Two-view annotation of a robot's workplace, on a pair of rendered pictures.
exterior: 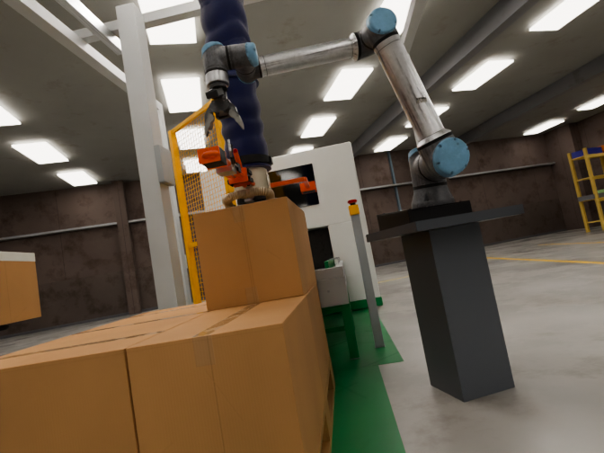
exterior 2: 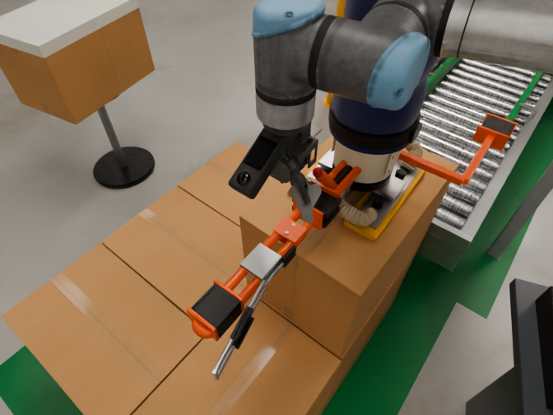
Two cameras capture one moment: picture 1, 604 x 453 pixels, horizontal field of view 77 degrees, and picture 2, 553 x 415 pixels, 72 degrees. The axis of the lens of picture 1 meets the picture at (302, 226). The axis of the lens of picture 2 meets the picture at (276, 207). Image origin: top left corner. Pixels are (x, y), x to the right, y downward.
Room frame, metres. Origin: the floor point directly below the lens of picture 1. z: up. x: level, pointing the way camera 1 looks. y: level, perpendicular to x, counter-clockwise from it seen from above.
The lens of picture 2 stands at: (1.03, -0.03, 1.77)
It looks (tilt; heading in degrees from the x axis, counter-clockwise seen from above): 49 degrees down; 33
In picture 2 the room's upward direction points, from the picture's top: straight up
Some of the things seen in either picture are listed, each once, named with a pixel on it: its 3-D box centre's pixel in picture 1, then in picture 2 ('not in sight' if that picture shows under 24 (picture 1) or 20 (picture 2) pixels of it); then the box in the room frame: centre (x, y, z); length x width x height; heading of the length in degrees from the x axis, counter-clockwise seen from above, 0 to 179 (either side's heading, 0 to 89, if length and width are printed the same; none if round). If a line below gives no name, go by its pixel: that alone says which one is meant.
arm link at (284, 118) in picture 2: (217, 81); (283, 102); (1.46, 0.23, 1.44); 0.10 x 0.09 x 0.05; 85
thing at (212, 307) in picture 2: (212, 157); (216, 309); (1.26, 0.26, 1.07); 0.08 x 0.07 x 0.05; 176
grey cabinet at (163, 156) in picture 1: (164, 165); not in sight; (3.01, 1.00, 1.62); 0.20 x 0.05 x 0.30; 175
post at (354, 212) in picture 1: (366, 274); (540, 191); (2.71, -0.39, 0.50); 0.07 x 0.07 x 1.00; 85
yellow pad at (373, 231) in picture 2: not in sight; (388, 191); (1.85, 0.11, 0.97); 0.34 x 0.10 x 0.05; 176
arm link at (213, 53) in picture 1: (215, 60); (288, 48); (1.46, 0.23, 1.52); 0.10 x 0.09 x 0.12; 94
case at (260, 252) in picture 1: (263, 253); (346, 229); (1.83, 0.21, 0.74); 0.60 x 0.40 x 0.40; 174
